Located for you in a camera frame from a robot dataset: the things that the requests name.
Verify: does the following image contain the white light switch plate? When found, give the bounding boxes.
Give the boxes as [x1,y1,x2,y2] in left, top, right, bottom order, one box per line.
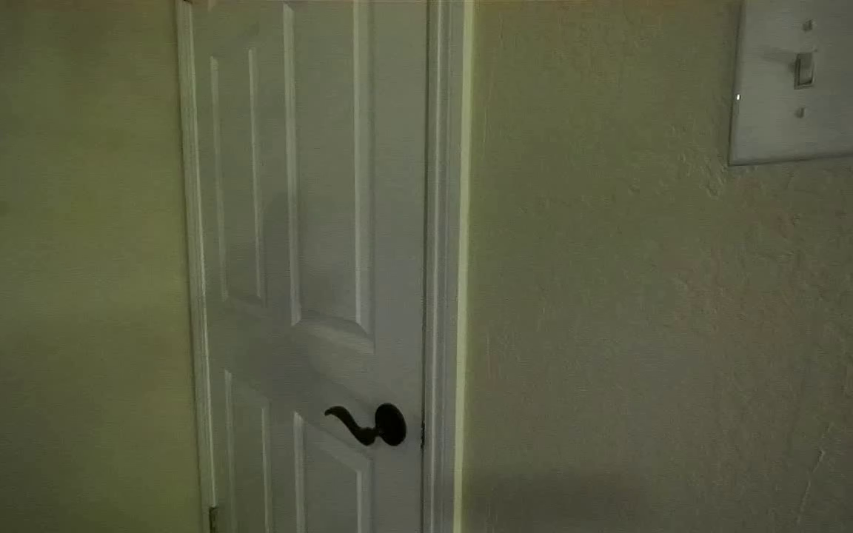
[728,0,853,167]

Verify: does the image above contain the black lever door handle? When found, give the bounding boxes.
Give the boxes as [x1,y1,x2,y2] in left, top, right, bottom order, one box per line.
[324,398,409,449]

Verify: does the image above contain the white panel door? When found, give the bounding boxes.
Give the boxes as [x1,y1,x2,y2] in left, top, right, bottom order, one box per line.
[172,0,432,533]

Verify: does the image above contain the white door frame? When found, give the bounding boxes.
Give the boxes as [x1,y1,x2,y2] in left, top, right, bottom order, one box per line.
[420,0,478,533]

